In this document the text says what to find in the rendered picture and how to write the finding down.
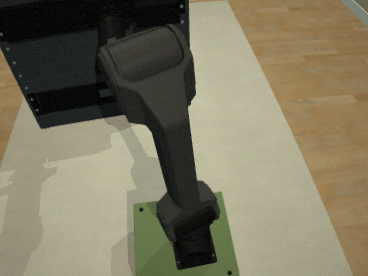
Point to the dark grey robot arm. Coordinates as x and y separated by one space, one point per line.
153 80

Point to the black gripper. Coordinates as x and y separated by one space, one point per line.
109 16

